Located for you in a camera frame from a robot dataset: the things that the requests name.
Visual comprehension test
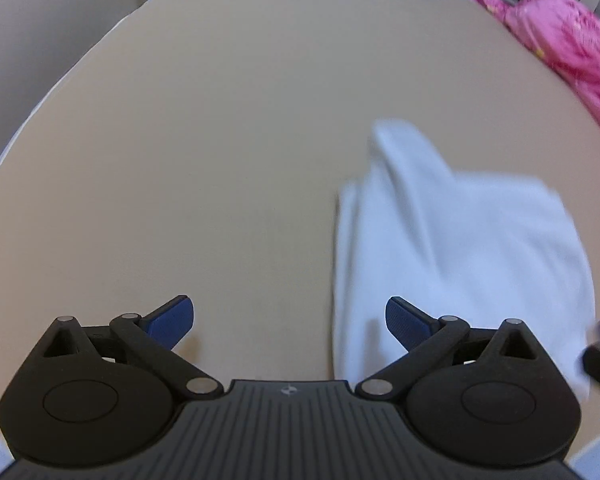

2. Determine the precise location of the white shirt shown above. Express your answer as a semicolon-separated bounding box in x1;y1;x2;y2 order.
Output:
330;119;597;401

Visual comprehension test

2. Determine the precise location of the pink floral quilt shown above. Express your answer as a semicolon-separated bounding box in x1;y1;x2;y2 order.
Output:
462;0;600;153

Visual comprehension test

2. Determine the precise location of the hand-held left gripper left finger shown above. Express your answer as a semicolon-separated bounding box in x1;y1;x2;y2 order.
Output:
42;296;224;401

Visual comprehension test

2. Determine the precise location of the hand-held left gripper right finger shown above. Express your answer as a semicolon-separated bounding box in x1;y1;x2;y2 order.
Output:
354;296;551;401

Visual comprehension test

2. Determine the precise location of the tan bed mat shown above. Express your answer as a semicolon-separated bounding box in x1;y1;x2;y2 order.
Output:
0;0;600;461

